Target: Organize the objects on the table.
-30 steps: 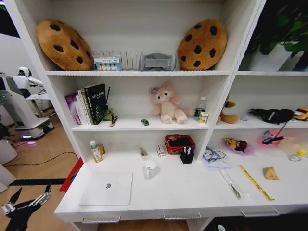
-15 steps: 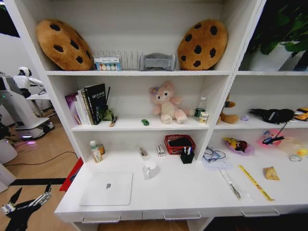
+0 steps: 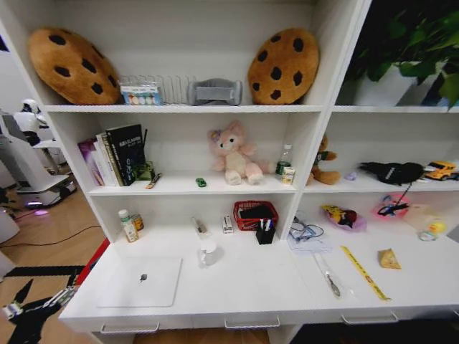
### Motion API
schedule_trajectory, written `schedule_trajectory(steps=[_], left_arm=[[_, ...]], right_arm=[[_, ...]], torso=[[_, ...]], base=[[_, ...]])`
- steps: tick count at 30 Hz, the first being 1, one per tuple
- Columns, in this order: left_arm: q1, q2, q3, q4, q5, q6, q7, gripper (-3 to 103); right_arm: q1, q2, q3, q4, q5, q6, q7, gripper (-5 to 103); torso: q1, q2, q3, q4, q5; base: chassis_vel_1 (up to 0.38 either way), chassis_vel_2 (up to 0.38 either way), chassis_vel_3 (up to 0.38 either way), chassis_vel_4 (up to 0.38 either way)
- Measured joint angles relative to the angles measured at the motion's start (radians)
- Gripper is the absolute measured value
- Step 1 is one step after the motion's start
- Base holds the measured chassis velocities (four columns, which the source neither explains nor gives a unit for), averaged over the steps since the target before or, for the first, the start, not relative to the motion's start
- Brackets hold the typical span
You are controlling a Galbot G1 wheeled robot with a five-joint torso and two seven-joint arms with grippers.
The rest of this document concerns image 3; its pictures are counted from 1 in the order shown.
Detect black square pen cup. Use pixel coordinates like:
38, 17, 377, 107
255, 224, 277, 246

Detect red wire basket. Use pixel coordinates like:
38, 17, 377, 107
233, 200, 280, 232

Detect pink plush cat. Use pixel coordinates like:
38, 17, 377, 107
207, 120, 274, 186

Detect red panel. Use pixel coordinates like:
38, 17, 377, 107
76, 237, 111, 285

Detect pink round toy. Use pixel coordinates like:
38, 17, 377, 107
372, 193, 410, 220

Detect white shelf desk unit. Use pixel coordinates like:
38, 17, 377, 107
0, 0, 459, 344

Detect small cream drink carton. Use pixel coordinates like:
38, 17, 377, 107
281, 166, 297, 186

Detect white laptop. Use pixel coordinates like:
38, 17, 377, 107
95, 255, 184, 309

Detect black pouch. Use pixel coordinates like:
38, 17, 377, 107
239, 205, 270, 221

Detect small patterned clip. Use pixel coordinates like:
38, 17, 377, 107
144, 172, 163, 190

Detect purple book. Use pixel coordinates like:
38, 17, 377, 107
77, 138, 105, 187

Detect blue cord glasses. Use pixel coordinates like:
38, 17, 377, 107
289, 216, 324, 245

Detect yellow and red toy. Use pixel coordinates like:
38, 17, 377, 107
321, 204, 359, 227

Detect white cap juice bottle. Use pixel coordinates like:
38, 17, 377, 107
118, 209, 141, 244

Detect black floor cable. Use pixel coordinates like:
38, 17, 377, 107
0, 224, 103, 249

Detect packaged metal spoon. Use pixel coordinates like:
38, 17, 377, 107
313, 252, 344, 299

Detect brown teddy bear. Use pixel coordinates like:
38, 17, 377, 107
306, 133, 341, 186

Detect black strap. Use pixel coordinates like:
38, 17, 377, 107
377, 181, 414, 218

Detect box with coloured dots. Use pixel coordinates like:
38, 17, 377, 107
119, 84, 165, 106

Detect silver wire file rack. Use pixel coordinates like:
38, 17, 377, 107
119, 74, 199, 106

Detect black cap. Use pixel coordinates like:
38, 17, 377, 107
359, 161, 426, 186

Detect clear water bottle green label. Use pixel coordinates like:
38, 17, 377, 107
275, 143, 295, 180

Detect yellow duck toy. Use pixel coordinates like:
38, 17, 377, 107
418, 219, 448, 242

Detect black hardcover book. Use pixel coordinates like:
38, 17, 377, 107
105, 123, 147, 187

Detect green glass pen holder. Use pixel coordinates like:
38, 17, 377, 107
133, 161, 156, 182

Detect white wheeled machine base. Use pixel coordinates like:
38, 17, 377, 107
0, 113, 78, 209

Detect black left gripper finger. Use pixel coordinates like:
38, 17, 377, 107
3, 264, 87, 310
1, 278, 35, 319

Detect round cookie plush pillow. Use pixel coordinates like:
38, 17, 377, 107
247, 28, 321, 106

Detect yellow wedge snack pack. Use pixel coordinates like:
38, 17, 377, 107
377, 248, 403, 271

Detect clear plastic document sleeve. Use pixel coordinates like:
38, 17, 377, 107
288, 229, 333, 256

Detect white book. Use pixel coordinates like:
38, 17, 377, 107
93, 131, 123, 188

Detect clear packaged small item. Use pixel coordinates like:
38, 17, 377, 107
190, 215, 212, 240

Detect green leafy plant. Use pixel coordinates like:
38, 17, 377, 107
343, 0, 459, 110

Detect yellow toy car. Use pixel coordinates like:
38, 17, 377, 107
424, 161, 459, 181

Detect silver drawer handle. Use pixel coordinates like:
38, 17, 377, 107
224, 315, 281, 330
340, 310, 399, 325
100, 321, 161, 335

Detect large cookie plush pillow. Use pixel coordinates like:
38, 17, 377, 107
27, 27, 122, 106

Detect white plant pot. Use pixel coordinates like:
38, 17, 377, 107
352, 63, 420, 108

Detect white cup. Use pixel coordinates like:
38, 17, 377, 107
197, 240, 219, 270

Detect white humanoid robot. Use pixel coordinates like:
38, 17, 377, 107
13, 97, 51, 146

